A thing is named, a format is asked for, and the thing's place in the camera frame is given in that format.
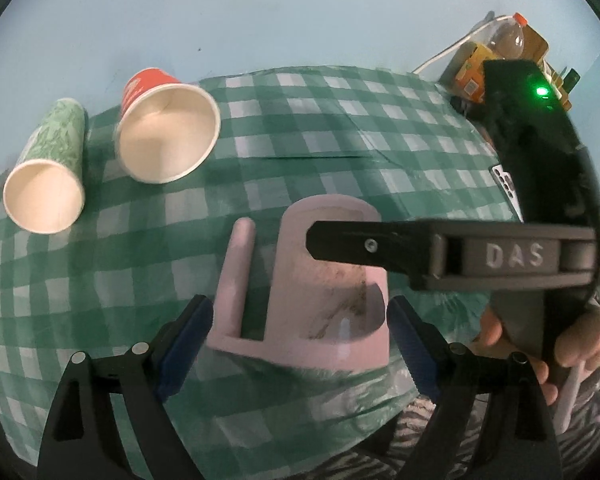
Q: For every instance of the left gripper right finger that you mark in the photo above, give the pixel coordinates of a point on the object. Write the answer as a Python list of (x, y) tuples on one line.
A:
[(517, 439)]

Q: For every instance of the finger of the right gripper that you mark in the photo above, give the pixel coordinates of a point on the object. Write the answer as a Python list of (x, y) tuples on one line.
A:
[(412, 248)]

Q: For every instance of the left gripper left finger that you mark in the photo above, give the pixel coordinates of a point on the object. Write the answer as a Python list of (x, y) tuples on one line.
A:
[(81, 439)]

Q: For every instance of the pink plastic mug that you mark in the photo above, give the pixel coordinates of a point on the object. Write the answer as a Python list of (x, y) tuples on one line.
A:
[(325, 315)]

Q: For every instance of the green patterned paper cup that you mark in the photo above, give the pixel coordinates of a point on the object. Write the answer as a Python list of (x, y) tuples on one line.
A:
[(44, 192)]

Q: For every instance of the red paper cup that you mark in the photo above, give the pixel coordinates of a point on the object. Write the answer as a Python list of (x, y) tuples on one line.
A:
[(167, 129)]

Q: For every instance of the person's right hand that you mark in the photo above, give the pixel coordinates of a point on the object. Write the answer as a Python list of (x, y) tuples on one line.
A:
[(580, 344)]

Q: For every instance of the white smartphone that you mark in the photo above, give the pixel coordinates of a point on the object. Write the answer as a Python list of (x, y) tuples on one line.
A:
[(503, 179)]

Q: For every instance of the wooden organizer box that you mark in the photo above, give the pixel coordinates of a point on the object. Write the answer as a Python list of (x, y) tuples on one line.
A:
[(535, 50)]

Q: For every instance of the amber drink bottle orange cap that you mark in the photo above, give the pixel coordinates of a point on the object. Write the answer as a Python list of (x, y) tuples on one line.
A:
[(508, 40)]

